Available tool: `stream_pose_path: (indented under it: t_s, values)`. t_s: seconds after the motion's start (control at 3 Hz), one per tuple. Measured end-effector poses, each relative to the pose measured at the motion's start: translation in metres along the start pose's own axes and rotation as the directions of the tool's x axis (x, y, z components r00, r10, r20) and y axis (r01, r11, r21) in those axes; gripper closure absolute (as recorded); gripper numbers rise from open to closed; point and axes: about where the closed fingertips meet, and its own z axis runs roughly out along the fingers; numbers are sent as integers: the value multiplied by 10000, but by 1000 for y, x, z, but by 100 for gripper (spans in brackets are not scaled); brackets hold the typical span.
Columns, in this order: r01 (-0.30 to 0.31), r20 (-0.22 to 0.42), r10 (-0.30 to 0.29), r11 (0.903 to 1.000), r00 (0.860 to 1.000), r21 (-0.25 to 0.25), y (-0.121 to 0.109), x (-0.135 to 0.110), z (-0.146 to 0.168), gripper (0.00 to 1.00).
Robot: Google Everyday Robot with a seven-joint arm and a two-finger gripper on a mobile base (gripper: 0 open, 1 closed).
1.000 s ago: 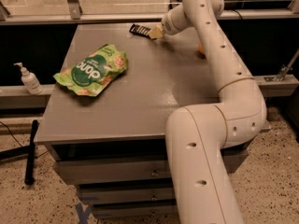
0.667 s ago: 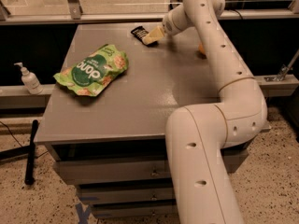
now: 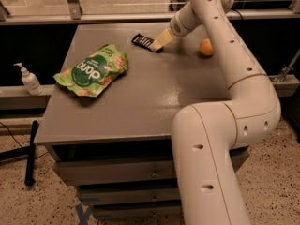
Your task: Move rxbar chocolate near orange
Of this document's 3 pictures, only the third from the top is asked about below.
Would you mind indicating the green chip bag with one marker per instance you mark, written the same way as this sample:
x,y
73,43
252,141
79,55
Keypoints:
x,y
95,73

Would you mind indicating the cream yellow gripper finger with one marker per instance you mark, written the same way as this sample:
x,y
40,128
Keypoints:
x,y
163,39

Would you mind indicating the orange fruit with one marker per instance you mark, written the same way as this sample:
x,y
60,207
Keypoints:
x,y
206,47

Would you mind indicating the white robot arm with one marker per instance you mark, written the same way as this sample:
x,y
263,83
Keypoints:
x,y
203,134

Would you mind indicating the grey drawer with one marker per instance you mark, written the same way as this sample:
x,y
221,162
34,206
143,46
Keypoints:
x,y
145,210
98,197
109,171

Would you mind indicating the white pump bottle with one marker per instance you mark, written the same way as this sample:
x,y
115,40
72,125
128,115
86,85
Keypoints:
x,y
30,81

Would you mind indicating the middle grey drawer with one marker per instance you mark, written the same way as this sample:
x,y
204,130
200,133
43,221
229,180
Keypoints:
x,y
98,197

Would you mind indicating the top grey drawer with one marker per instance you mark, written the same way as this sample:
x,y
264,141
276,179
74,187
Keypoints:
x,y
109,171

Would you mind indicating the black stand leg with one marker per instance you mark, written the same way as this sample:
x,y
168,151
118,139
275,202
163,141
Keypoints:
x,y
27,151

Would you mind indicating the bottom grey drawer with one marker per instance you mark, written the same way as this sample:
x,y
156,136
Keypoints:
x,y
145,210

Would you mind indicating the grey drawer cabinet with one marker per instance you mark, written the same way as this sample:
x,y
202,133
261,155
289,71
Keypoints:
x,y
134,115

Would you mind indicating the metal railing frame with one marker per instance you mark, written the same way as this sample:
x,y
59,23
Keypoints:
x,y
17,12

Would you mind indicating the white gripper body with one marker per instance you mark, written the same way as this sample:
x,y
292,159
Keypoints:
x,y
178,26

